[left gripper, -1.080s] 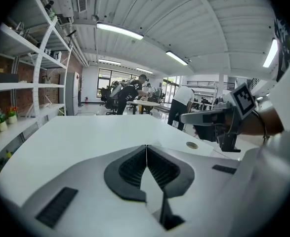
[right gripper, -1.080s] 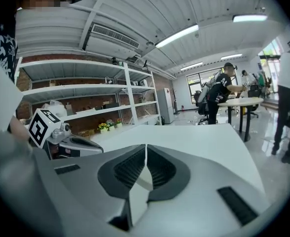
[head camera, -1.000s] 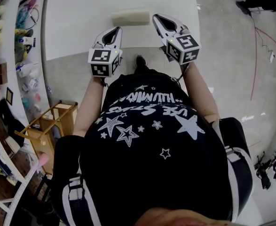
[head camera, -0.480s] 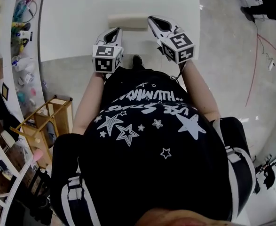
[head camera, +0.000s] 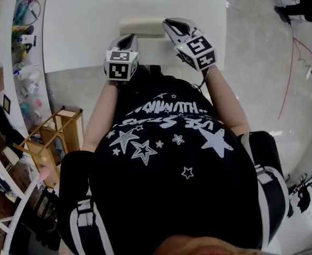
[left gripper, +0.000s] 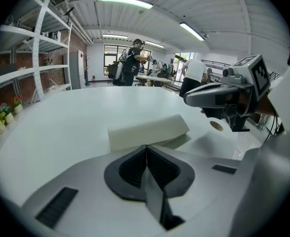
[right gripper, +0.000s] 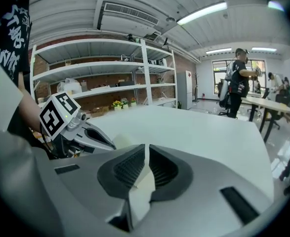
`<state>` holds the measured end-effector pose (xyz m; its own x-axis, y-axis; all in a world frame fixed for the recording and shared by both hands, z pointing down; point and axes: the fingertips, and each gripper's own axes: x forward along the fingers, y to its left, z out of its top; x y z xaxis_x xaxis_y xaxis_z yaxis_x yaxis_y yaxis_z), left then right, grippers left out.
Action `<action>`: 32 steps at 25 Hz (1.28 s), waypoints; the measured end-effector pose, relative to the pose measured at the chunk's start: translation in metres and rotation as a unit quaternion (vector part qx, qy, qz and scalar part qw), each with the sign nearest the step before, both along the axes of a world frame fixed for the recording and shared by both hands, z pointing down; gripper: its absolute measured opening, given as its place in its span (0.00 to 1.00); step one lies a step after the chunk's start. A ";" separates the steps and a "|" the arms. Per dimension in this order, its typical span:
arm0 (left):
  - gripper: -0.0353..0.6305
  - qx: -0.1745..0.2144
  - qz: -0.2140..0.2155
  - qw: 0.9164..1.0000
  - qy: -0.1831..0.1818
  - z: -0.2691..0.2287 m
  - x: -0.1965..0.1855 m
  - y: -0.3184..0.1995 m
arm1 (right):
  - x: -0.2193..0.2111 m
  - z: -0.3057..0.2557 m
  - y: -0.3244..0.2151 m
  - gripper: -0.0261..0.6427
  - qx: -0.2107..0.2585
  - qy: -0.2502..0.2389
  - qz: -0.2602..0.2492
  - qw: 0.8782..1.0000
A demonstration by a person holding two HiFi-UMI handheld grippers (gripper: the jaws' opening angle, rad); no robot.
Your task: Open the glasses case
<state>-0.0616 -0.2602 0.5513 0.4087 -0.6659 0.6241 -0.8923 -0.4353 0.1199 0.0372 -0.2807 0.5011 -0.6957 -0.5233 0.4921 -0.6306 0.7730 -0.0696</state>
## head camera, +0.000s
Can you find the pink soft object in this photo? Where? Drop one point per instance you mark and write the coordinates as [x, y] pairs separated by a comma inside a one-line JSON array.
[[44, 173]]

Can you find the white spray bottle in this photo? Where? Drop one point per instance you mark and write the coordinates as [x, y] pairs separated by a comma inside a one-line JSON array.
[[25, 70]]

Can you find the person's left forearm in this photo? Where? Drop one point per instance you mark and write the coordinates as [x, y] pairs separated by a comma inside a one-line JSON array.
[[102, 110]]

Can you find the black tripod stand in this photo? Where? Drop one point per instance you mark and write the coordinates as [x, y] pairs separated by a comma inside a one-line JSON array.
[[303, 195]]

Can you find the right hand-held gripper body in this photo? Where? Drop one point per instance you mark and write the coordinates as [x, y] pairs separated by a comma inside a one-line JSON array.
[[198, 52]]

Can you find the wooden stool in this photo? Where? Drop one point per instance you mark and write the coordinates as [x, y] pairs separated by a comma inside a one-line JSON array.
[[49, 142]]

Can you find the white power adapter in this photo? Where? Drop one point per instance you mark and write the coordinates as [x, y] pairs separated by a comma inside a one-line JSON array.
[[308, 72]]

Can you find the person's black star-print shirt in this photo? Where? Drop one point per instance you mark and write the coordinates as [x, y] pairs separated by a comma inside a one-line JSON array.
[[171, 182]]

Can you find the small framed picture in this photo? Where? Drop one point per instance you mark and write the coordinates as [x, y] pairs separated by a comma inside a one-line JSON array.
[[7, 103]]

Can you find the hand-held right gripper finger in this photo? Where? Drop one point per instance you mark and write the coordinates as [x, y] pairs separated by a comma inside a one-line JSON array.
[[170, 33], [183, 22]]

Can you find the black chair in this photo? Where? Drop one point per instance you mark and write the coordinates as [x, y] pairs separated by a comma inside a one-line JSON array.
[[46, 204]]

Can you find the white curved shelf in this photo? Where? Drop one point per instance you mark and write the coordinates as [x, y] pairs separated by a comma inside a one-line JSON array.
[[8, 62]]

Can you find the person's right forearm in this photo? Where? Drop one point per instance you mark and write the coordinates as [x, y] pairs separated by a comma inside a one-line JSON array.
[[224, 97]]

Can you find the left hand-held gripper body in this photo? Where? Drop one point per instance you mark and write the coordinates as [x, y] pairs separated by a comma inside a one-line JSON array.
[[121, 66]]

